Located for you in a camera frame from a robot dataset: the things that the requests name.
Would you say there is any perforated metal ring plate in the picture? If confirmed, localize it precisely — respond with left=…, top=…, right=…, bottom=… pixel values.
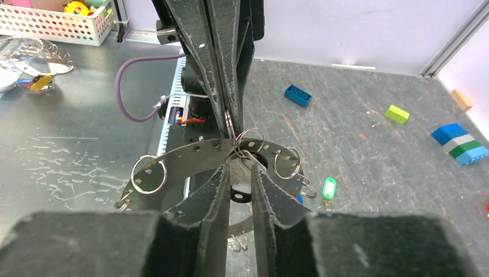
left=119, top=136, right=307, bottom=242

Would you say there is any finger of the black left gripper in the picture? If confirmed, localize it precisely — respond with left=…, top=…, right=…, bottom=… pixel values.
left=207, top=1, right=243, bottom=134
left=165, top=1, right=228, bottom=137

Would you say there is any tan wooden block at wall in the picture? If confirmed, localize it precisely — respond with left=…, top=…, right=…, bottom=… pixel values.
left=450, top=89, right=473, bottom=112

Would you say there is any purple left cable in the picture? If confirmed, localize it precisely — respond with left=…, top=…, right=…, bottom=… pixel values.
left=115, top=53, right=187, bottom=123

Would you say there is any dark blue flat brick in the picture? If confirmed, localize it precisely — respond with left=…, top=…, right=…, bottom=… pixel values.
left=284, top=85, right=312, bottom=108

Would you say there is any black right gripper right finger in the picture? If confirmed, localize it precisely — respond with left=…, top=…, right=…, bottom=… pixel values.
left=251, top=166, right=478, bottom=276

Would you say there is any silver key with ring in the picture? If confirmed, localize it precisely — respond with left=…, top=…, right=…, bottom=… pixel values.
left=227, top=154, right=256, bottom=204

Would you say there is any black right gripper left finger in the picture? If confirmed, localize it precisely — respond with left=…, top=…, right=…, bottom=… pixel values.
left=1, top=164, right=230, bottom=276

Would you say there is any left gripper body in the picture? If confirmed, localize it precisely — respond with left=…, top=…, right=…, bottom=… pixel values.
left=151, top=0, right=266, bottom=127

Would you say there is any lime green block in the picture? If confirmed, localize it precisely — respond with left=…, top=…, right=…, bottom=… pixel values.
left=385, top=104, right=410, bottom=125

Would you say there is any blue grey green brick stack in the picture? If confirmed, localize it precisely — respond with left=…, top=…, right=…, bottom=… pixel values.
left=431, top=122, right=488, bottom=166

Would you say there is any clear plastic bowl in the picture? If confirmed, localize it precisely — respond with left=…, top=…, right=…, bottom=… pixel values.
left=1, top=36, right=55, bottom=95

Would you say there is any green key tag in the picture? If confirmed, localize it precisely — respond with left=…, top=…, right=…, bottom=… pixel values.
left=322, top=177, right=337, bottom=212

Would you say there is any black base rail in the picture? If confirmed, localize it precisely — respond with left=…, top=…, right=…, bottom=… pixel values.
left=157, top=58, right=220, bottom=156

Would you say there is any white perforated basket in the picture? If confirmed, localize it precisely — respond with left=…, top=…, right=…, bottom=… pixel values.
left=1, top=1, right=114, bottom=46

